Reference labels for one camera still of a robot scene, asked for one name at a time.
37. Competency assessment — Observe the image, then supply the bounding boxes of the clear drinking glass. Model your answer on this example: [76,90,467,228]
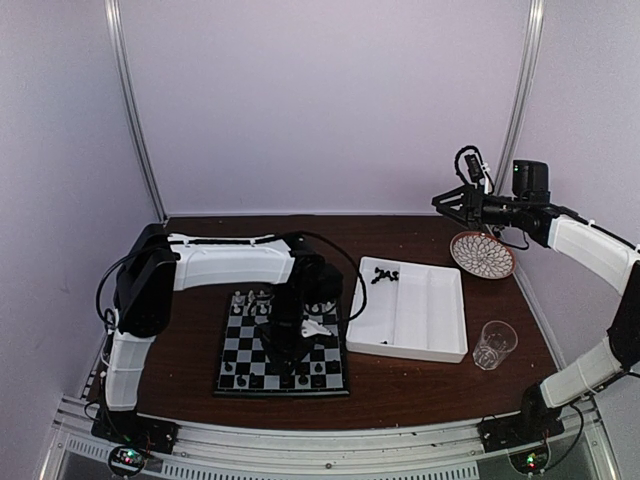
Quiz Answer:
[473,320,518,371]

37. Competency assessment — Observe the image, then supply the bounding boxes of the aluminium frame post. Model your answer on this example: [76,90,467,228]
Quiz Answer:
[104,0,169,223]
[499,0,545,178]

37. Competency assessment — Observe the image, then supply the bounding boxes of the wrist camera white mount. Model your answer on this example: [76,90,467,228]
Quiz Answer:
[454,145,495,195]
[300,320,332,338]

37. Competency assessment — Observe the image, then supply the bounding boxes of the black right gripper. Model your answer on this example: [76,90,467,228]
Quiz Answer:
[433,183,527,230]

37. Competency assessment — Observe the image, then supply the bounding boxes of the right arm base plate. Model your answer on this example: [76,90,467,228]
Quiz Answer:
[477,414,565,453]

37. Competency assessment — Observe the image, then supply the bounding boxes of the black chess pawn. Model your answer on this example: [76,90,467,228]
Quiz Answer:
[326,361,340,373]

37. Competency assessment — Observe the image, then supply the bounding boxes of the right aluminium frame post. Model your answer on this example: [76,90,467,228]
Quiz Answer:
[499,0,545,178]

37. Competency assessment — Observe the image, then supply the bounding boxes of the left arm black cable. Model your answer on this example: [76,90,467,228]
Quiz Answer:
[279,230,369,321]

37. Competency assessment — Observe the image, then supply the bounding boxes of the left aluminium frame post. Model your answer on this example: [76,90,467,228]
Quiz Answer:
[104,0,169,223]

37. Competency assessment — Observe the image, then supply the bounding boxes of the patterned ceramic plate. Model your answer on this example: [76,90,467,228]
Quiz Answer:
[449,231,516,280]

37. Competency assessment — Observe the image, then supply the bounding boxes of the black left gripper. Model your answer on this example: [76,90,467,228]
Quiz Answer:
[258,284,315,382]

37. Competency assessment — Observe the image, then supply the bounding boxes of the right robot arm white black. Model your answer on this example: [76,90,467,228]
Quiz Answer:
[431,159,639,442]

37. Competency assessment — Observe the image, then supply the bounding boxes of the front aluminium rail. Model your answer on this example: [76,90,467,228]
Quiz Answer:
[49,394,611,480]

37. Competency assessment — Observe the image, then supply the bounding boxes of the black chess pieces pile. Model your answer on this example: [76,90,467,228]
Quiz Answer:
[371,267,399,285]

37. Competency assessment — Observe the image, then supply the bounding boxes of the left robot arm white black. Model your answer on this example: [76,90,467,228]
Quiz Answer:
[97,224,343,444]

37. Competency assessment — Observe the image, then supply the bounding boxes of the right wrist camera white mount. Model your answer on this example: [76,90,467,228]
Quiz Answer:
[454,145,495,195]

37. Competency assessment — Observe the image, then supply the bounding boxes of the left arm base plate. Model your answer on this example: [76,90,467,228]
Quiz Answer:
[91,414,178,454]

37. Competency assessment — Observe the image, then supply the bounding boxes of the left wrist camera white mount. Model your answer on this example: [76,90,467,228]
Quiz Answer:
[300,320,332,338]

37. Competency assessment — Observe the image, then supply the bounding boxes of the black white chess board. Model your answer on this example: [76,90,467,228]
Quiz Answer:
[213,290,349,398]

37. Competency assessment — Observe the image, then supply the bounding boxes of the white chess pieces row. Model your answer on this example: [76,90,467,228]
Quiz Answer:
[229,290,337,316]

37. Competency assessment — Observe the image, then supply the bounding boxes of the white plastic compartment tray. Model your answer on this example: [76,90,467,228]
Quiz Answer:
[346,257,468,364]

